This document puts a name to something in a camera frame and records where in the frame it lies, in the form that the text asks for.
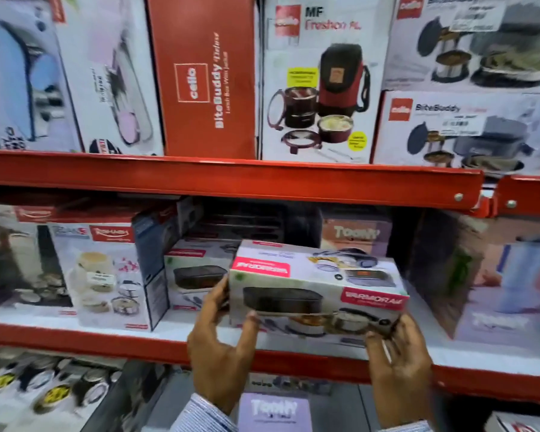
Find white carton with grey containers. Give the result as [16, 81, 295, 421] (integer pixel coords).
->
[382, 0, 540, 94]
[372, 90, 540, 178]

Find small purple carton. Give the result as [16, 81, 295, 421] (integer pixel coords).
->
[320, 207, 393, 258]

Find person's right forearm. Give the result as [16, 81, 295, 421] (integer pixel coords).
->
[378, 419, 434, 432]

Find dark grey carton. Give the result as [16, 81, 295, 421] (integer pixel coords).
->
[81, 360, 172, 432]

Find red lunch box carton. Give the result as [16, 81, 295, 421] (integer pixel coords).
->
[145, 0, 258, 160]

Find red metal shelf rack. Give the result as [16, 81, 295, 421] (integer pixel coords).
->
[0, 148, 540, 405]

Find person's left forearm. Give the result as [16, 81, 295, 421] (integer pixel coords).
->
[170, 393, 239, 432]

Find white casserole set carton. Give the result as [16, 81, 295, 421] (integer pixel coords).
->
[47, 203, 181, 332]

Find white lunch box carton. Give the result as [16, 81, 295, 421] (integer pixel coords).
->
[164, 238, 241, 312]
[228, 239, 410, 340]

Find white carton with blue bottle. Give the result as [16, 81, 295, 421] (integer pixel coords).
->
[0, 0, 84, 153]

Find dark casserole carton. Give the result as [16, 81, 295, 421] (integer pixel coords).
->
[0, 203, 77, 316]

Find carton with yellow containers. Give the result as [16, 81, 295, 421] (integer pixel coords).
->
[0, 346, 127, 432]

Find white carton with red bag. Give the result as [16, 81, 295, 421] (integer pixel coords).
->
[259, 0, 394, 165]

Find white carton with pink bottle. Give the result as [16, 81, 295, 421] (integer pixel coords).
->
[49, 0, 165, 156]

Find person's left hand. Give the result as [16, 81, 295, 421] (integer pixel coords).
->
[187, 274, 260, 416]

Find white carton with red print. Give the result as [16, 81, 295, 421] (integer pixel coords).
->
[484, 411, 540, 432]

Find person's right hand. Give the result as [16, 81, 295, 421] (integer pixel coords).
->
[364, 313, 434, 430]

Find purple bottle carton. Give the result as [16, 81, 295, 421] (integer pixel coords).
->
[407, 210, 540, 351]

